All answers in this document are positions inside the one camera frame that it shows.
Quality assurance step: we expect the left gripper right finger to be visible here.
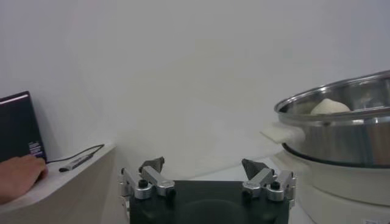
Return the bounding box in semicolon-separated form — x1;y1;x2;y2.
241;158;297;209

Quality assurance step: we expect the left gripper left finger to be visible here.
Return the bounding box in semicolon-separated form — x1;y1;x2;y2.
117;156;177;222

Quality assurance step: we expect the white steamed baozi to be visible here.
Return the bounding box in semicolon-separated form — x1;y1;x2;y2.
310;97;352;116

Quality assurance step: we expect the stainless steel steamer basket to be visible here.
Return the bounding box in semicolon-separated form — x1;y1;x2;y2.
260;70;390;169

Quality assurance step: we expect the person's hand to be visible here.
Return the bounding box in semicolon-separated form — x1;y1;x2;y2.
0;154;49;205

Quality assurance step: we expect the cream electric cooker pot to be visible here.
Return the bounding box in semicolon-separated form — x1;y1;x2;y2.
271;149;390;224

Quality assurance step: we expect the grey usb hub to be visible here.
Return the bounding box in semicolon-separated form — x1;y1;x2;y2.
58;153;96;173

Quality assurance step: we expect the white side table with mouse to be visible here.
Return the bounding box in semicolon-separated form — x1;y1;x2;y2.
0;143;129;224

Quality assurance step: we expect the black laptop with dark screen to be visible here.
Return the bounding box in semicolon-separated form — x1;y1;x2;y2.
0;90;48;164

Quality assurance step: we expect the black usb hub cable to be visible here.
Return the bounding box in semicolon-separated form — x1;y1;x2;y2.
45;144;105;164

